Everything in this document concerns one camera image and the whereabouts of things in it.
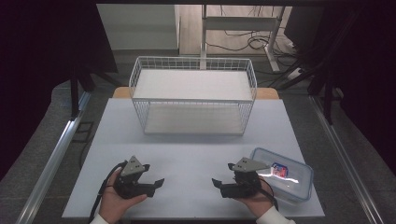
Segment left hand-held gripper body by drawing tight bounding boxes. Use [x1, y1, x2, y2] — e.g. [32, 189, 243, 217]
[112, 155, 157, 200]

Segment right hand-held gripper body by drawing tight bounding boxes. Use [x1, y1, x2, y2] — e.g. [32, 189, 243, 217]
[219, 157, 272, 200]

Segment person's right hand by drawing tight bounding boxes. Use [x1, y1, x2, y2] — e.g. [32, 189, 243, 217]
[233, 177, 276, 218]

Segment person's left hand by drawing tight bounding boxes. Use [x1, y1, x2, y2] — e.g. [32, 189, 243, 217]
[98, 168, 148, 224]

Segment red and blue packet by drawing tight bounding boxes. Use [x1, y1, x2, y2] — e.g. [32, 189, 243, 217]
[269, 161, 290, 179]

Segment clear plastic container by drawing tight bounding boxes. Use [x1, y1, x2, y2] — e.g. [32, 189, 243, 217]
[249, 147, 315, 203]

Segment wooden table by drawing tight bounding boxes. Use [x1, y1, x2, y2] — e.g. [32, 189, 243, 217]
[111, 86, 280, 101]

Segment black stand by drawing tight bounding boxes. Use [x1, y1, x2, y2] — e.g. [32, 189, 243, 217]
[69, 65, 95, 121]
[307, 60, 336, 126]

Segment white cabinet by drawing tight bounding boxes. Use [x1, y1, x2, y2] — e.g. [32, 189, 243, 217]
[95, 3, 181, 51]

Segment dark curtain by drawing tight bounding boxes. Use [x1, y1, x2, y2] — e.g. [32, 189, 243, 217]
[283, 0, 396, 176]
[0, 0, 120, 182]

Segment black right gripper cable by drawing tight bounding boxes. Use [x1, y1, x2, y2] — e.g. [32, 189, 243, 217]
[257, 176, 279, 211]

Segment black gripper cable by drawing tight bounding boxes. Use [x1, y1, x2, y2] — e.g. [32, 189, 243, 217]
[257, 176, 279, 211]
[88, 160, 129, 224]

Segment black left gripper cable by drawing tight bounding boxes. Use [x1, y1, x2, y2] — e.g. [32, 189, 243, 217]
[88, 160, 129, 224]

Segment black metal bracket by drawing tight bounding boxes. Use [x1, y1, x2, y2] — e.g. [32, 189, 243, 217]
[71, 120, 95, 145]

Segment metal rail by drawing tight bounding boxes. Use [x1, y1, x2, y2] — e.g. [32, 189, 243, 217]
[14, 91, 92, 224]
[307, 94, 387, 224]

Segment white wire basket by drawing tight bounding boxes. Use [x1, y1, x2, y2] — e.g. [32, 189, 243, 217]
[128, 55, 259, 136]

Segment black floor cables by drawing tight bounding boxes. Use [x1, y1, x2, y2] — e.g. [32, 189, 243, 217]
[205, 5, 301, 59]

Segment white desk frame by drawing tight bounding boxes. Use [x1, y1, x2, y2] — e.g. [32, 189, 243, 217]
[199, 4, 287, 73]

